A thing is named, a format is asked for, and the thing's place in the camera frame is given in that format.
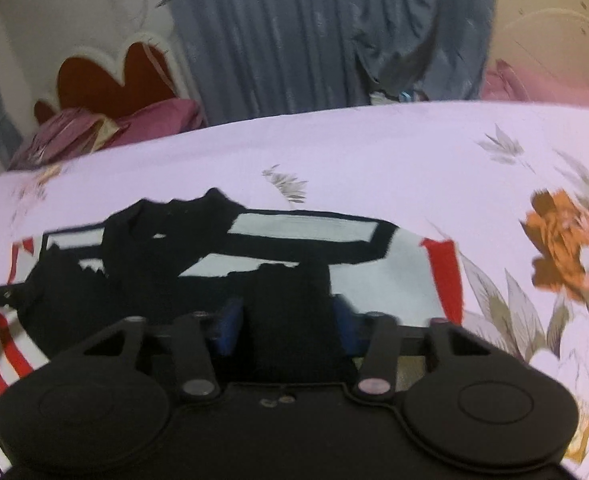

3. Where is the pink floral bed sheet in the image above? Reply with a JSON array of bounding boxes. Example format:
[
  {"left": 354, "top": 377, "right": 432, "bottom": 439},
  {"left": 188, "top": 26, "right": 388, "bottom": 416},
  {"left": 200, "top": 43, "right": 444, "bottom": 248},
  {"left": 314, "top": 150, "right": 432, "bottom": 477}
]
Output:
[{"left": 0, "top": 100, "right": 589, "bottom": 480}]

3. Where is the red scalloped headboard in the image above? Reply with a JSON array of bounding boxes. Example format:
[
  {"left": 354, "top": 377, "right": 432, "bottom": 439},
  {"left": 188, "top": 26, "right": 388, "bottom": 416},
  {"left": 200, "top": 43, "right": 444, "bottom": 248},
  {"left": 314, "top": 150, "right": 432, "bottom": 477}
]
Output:
[{"left": 33, "top": 35, "right": 201, "bottom": 126}]

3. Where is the cream arched headboard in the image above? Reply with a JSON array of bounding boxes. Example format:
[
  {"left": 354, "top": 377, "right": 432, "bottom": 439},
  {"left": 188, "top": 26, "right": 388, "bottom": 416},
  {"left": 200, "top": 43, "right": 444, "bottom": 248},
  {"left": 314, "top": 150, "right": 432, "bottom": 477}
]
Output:
[{"left": 483, "top": 0, "right": 589, "bottom": 107}]

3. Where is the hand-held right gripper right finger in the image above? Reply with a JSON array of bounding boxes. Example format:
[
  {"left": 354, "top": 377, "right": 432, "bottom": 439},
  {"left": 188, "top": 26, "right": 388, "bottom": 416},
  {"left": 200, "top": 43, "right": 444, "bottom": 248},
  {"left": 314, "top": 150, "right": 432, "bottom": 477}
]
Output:
[{"left": 331, "top": 297, "right": 495, "bottom": 404}]

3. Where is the pink pillow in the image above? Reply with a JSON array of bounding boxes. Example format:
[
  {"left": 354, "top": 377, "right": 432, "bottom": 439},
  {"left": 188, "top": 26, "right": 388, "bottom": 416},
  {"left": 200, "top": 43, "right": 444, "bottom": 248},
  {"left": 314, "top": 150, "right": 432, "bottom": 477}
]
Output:
[{"left": 481, "top": 59, "right": 589, "bottom": 109}]

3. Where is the magenta pillow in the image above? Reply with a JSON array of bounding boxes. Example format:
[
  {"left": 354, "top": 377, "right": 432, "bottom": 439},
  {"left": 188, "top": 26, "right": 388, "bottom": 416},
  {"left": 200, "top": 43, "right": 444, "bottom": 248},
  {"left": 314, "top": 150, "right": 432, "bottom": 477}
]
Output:
[{"left": 102, "top": 98, "right": 206, "bottom": 148}]

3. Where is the striped knit sweater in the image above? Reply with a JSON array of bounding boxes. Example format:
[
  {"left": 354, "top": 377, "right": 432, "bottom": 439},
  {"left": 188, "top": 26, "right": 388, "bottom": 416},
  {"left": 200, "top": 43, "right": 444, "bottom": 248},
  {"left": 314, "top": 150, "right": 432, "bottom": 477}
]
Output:
[{"left": 0, "top": 187, "right": 464, "bottom": 476}]

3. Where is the wide blue-grey curtain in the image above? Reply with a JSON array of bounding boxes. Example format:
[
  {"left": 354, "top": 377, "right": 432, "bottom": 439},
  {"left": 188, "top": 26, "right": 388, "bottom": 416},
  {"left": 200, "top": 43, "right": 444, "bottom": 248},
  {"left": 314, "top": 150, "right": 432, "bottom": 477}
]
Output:
[{"left": 156, "top": 0, "right": 496, "bottom": 126}]

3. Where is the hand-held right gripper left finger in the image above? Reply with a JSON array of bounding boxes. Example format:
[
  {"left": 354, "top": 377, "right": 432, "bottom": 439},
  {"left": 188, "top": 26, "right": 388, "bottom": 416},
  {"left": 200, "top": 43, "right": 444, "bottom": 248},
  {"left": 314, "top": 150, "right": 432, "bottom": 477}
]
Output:
[{"left": 64, "top": 299, "right": 244, "bottom": 404}]

